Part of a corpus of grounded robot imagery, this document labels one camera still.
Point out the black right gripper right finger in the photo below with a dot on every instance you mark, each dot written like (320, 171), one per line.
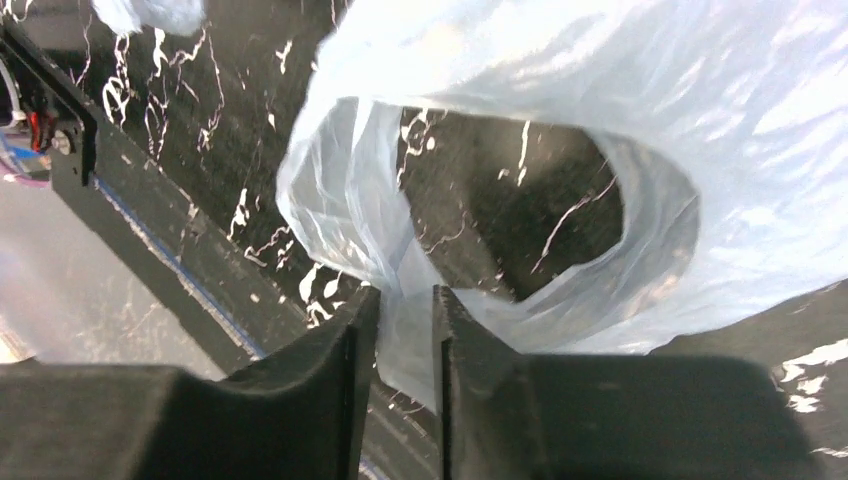
(504, 414)

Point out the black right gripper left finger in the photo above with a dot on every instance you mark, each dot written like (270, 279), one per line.
(298, 413)

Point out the light blue plastic bag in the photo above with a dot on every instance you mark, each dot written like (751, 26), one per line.
(588, 176)

